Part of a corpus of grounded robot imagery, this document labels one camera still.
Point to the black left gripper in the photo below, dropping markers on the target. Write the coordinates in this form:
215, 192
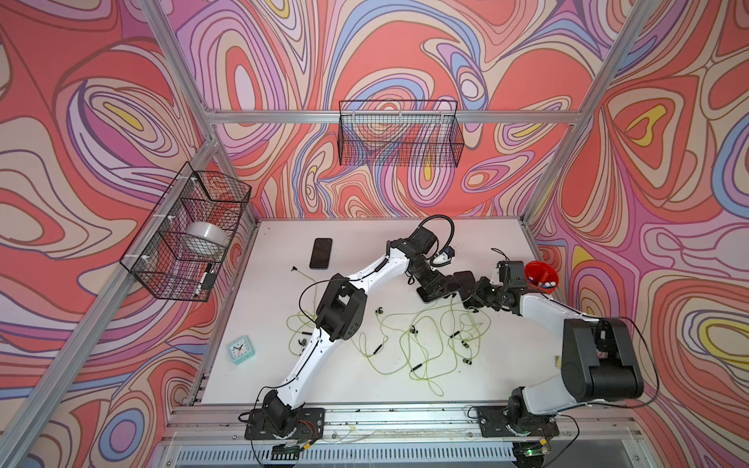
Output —
435, 290

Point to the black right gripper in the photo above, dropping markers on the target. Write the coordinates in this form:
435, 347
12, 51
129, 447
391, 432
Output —
483, 282

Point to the grey-edged smartphone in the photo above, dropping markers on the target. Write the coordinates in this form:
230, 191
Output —
321, 254

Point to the green earphones set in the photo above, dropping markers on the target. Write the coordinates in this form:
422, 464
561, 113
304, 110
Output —
409, 344
301, 324

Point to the black smartphone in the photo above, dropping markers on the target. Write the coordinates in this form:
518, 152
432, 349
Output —
467, 282

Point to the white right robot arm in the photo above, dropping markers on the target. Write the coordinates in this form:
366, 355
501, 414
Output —
597, 364

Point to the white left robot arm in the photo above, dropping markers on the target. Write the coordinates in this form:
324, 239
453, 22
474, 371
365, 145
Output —
340, 314

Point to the red plastic cup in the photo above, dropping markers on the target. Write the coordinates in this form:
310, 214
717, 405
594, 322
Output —
541, 277

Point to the mint alarm clock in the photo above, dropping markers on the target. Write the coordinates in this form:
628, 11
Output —
240, 350

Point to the white tape roll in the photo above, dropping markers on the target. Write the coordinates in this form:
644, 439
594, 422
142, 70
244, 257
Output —
204, 238

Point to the back wire basket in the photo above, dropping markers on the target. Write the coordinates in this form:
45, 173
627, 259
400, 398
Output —
400, 133

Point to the wire basket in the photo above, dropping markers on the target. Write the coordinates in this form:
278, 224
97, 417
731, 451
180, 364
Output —
400, 133
179, 253

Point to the left wire basket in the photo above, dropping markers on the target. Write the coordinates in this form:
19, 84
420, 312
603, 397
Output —
179, 253

